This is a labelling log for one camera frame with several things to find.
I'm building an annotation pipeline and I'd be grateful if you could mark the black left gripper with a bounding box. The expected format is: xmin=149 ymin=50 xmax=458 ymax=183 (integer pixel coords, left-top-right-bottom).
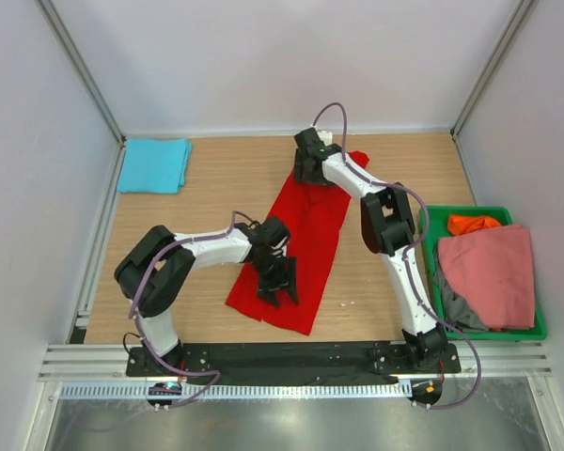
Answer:
xmin=250 ymin=253 xmax=299 ymax=308

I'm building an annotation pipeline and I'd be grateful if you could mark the red t-shirt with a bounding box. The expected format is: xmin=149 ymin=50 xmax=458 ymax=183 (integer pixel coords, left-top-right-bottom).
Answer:
xmin=226 ymin=175 xmax=351 ymax=335

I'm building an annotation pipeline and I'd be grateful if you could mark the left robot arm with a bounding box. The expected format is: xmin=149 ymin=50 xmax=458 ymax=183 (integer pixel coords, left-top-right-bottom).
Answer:
xmin=114 ymin=211 xmax=299 ymax=376

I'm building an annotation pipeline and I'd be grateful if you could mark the folded light blue t-shirt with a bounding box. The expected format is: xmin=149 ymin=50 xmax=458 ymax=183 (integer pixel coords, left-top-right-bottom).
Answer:
xmin=117 ymin=138 xmax=193 ymax=194

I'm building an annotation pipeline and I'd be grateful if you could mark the orange t-shirt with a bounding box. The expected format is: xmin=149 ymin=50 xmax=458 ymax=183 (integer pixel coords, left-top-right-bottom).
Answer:
xmin=446 ymin=214 xmax=502 ymax=236

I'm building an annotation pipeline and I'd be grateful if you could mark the grey t-shirt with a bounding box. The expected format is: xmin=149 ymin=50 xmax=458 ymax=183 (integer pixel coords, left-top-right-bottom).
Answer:
xmin=433 ymin=247 xmax=489 ymax=333

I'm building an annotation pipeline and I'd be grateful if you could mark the pink t-shirt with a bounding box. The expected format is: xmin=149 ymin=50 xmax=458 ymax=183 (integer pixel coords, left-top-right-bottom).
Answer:
xmin=437 ymin=225 xmax=536 ymax=329

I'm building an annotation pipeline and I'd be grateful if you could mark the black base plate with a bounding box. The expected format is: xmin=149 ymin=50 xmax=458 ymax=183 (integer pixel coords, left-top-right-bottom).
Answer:
xmin=126 ymin=340 xmax=462 ymax=384

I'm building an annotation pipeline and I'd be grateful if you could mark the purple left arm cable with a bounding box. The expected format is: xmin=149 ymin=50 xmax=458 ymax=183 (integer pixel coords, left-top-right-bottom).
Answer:
xmin=129 ymin=210 xmax=264 ymax=409

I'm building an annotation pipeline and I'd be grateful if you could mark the white slotted cable duct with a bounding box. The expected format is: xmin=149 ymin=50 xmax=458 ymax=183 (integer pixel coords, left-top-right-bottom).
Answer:
xmin=60 ymin=381 xmax=412 ymax=401

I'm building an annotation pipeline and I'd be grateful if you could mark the right aluminium frame post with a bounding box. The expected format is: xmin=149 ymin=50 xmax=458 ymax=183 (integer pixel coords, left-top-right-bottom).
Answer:
xmin=450 ymin=0 xmax=539 ymax=142

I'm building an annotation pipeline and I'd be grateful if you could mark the aluminium frame post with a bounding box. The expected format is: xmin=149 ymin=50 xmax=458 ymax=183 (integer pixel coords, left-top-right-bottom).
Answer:
xmin=450 ymin=0 xmax=539 ymax=142
xmin=36 ymin=0 xmax=126 ymax=147

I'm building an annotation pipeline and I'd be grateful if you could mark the left aluminium frame post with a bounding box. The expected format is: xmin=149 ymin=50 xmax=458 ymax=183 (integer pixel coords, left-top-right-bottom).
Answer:
xmin=36 ymin=0 xmax=126 ymax=147

